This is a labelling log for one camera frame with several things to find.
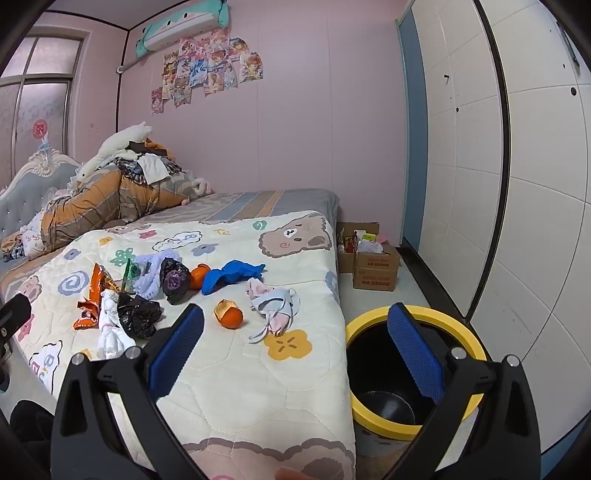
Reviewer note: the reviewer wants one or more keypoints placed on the half peeled tangerine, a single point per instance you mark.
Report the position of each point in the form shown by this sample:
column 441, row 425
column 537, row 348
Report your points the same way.
column 231, row 316

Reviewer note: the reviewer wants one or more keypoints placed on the white crumpled bag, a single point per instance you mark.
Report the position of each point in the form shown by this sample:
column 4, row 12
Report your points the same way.
column 371, row 248

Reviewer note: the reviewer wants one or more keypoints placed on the air conditioner with plush cover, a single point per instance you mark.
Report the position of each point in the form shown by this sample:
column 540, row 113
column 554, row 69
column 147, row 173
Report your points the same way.
column 184, row 23

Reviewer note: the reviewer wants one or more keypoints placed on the black bag with purple print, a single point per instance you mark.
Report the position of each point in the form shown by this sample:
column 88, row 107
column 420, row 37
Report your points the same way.
column 174, row 279

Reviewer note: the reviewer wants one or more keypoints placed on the pile of clothes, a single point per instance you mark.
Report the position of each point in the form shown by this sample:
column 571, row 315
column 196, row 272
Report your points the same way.
column 154, row 166

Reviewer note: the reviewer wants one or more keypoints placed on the crumpled face mask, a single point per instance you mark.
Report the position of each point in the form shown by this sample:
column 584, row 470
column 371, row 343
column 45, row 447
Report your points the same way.
column 272, row 304

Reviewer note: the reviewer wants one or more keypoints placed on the cluster of wall posters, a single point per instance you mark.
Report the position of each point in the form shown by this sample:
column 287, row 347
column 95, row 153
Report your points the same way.
column 207, row 64

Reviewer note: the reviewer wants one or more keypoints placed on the purple foam fruit net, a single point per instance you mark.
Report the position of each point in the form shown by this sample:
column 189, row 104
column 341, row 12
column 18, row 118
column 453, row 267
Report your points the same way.
column 150, row 281

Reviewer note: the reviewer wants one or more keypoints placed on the open cardboard box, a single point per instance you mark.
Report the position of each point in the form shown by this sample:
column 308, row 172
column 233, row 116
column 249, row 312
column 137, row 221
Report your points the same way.
column 345, row 263

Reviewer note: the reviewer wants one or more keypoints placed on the pink white plush toy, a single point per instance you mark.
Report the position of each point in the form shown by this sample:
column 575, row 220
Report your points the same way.
column 202, row 185

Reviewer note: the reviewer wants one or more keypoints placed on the blue tufted headboard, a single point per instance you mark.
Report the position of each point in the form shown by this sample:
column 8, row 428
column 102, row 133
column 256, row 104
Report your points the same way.
column 27, row 198

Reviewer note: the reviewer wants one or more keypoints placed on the orange patterned quilt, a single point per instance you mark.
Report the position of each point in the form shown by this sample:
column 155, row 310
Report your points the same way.
column 101, row 198

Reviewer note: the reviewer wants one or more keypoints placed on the striped bed sheet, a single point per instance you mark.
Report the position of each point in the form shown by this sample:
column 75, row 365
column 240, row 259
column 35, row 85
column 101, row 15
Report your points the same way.
column 258, row 203

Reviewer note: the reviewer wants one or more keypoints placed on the yellow rimmed trash bin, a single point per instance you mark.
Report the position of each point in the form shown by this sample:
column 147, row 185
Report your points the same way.
column 369, row 319

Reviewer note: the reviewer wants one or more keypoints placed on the orange snack wrapper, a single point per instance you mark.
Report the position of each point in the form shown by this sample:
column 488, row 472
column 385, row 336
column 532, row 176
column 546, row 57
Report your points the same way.
column 94, row 295

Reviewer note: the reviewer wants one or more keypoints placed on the whole tangerine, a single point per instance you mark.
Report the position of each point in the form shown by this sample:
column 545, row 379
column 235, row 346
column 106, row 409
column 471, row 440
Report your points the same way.
column 199, row 277

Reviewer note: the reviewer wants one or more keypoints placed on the bear printed blanket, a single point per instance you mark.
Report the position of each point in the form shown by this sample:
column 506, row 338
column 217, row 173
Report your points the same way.
column 254, row 397

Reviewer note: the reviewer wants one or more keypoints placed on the plain black plastic bag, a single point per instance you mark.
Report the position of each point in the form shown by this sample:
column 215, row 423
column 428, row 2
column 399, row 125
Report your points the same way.
column 138, row 316

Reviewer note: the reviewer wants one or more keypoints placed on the floral clothes heap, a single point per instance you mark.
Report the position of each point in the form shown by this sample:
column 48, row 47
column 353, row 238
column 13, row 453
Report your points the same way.
column 23, row 240

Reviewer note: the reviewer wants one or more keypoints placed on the white sliding wardrobe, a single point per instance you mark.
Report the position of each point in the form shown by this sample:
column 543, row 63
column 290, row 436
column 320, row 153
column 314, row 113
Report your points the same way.
column 531, row 184

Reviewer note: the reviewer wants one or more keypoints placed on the white goose plush toy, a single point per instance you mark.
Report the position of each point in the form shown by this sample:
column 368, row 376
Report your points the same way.
column 115, row 143

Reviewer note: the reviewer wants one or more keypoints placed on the blue cloth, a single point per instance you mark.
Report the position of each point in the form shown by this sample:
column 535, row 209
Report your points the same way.
column 231, row 274

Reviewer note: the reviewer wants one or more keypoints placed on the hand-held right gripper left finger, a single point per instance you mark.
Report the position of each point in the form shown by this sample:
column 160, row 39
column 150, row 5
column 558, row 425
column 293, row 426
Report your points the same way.
column 178, row 350

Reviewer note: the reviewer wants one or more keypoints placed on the person's left forearm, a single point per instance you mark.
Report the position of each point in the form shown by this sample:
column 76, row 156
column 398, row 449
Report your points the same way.
column 32, row 429

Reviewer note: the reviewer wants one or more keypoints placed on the green foil wrapper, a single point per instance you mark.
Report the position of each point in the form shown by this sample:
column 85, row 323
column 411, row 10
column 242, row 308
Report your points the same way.
column 130, row 272

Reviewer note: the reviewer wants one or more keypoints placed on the red round window sticker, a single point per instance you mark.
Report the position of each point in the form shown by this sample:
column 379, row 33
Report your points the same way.
column 40, row 128

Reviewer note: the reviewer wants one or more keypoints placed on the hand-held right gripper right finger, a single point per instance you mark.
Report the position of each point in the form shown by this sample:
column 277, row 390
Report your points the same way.
column 415, row 355

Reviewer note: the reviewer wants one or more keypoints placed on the white wall pipe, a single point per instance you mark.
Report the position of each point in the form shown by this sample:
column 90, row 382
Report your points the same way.
column 134, row 62

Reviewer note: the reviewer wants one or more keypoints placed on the white crumpled tissue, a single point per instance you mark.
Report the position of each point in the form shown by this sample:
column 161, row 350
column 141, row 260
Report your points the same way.
column 111, row 332

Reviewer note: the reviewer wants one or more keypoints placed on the frosted window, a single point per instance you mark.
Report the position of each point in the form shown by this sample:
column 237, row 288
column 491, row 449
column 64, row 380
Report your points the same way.
column 37, row 83

